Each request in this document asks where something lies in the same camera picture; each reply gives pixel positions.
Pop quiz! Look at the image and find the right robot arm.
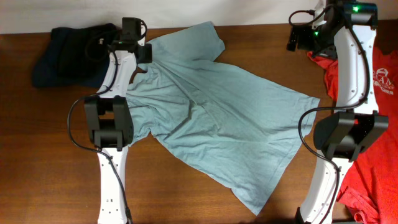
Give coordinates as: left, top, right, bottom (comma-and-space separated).
287, 1, 389, 224

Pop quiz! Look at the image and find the black folded garment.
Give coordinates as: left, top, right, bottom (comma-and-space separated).
57, 30, 116, 79

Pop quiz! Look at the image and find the navy blue folded garment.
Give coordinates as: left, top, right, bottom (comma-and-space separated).
32, 23, 118, 88

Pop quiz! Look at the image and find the red printed t-shirt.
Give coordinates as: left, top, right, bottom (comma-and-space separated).
307, 46, 398, 224

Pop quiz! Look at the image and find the light blue t-shirt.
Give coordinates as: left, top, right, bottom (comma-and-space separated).
126, 22, 319, 214

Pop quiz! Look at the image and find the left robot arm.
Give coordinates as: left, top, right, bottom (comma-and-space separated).
84, 17, 152, 224

